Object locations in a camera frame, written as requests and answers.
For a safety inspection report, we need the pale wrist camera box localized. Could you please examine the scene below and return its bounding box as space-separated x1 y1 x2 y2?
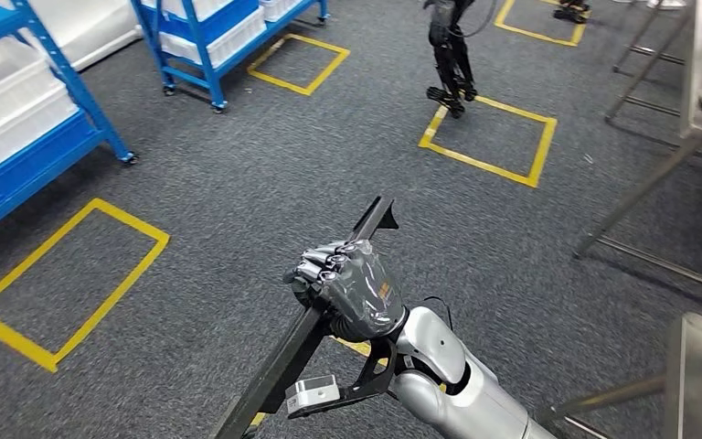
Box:
284 374 341 419

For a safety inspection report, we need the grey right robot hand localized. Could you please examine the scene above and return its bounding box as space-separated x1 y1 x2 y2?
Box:
282 239 410 344

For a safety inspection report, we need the black humanoid robot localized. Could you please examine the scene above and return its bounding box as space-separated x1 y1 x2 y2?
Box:
422 0 497 119

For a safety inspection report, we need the steel table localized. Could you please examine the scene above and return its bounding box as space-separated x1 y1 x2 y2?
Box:
571 0 702 298

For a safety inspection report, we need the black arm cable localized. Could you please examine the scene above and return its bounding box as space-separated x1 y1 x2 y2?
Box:
421 295 454 335

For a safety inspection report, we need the black plastic bracket part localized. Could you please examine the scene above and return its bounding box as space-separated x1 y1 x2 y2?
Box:
208 195 400 439

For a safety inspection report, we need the dark shoe-like object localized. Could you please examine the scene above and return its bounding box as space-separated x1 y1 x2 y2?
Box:
553 0 591 26

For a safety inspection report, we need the blue metal shelf rack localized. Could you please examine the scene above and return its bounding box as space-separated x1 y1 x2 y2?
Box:
130 0 331 114
0 0 139 250

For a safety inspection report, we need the white plastic bin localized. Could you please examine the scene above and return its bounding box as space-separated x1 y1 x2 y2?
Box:
260 0 303 24
0 36 56 113
163 0 237 20
156 5 268 69
0 79 80 183

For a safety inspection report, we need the black camera bracket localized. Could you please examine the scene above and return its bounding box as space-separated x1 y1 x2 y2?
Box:
287 338 398 419

